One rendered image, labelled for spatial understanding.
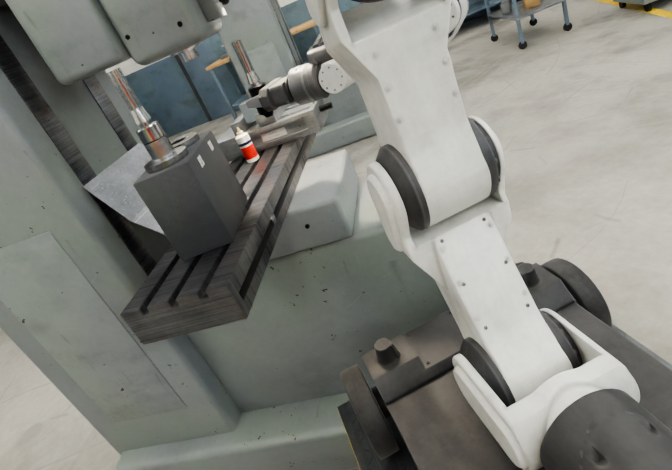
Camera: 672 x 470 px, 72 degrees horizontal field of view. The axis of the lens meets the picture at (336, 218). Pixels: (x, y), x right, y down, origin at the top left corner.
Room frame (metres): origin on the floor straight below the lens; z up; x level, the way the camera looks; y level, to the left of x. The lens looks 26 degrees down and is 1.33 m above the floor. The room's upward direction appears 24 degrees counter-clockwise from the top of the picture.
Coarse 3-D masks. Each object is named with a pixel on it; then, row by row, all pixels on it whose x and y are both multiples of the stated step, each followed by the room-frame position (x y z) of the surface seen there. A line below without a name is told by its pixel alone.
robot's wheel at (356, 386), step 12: (348, 372) 0.78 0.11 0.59; (360, 372) 0.76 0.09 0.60; (348, 384) 0.74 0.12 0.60; (360, 384) 0.73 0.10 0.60; (348, 396) 0.72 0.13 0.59; (360, 396) 0.71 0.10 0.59; (372, 396) 0.70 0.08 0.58; (360, 408) 0.69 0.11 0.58; (372, 408) 0.68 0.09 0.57; (360, 420) 0.67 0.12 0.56; (372, 420) 0.67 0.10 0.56; (384, 420) 0.67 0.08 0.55; (372, 432) 0.66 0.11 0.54; (384, 432) 0.66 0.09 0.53; (372, 444) 0.65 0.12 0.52; (384, 444) 0.65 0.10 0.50; (396, 444) 0.66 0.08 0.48; (384, 456) 0.66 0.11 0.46
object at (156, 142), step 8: (160, 128) 0.93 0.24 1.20; (144, 136) 0.92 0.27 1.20; (152, 136) 0.92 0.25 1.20; (160, 136) 0.92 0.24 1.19; (144, 144) 0.93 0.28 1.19; (152, 144) 0.92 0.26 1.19; (160, 144) 0.92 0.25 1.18; (168, 144) 0.93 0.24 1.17; (152, 152) 0.92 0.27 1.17; (160, 152) 0.92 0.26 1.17; (168, 152) 0.92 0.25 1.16; (160, 160) 0.92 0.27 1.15
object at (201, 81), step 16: (208, 48) 8.18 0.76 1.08; (224, 48) 8.11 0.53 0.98; (192, 64) 8.29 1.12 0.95; (208, 64) 8.22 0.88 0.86; (224, 64) 8.14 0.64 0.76; (192, 80) 8.33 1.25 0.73; (208, 80) 8.25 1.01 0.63; (224, 80) 8.18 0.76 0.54; (208, 96) 8.29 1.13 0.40; (208, 112) 8.33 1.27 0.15; (224, 112) 8.26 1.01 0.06
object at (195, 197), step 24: (192, 144) 1.01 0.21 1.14; (216, 144) 1.07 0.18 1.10; (144, 168) 0.93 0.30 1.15; (168, 168) 0.89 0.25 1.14; (192, 168) 0.87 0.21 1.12; (216, 168) 0.99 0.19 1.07; (144, 192) 0.89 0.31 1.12; (168, 192) 0.88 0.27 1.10; (192, 192) 0.87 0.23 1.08; (216, 192) 0.92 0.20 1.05; (240, 192) 1.06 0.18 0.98; (168, 216) 0.88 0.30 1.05; (192, 216) 0.88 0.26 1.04; (216, 216) 0.87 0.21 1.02; (240, 216) 0.98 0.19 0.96; (192, 240) 0.88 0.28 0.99; (216, 240) 0.87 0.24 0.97
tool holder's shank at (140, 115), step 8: (112, 72) 0.93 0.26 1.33; (120, 72) 0.93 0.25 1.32; (112, 80) 0.93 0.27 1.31; (120, 80) 0.93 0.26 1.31; (120, 88) 0.93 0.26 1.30; (128, 88) 0.93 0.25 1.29; (128, 96) 0.93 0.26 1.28; (136, 96) 0.94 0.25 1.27; (128, 104) 0.93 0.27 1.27; (136, 104) 0.93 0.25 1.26; (136, 112) 0.93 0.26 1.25; (144, 112) 0.93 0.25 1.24; (136, 120) 0.93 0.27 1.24; (144, 120) 0.92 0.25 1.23
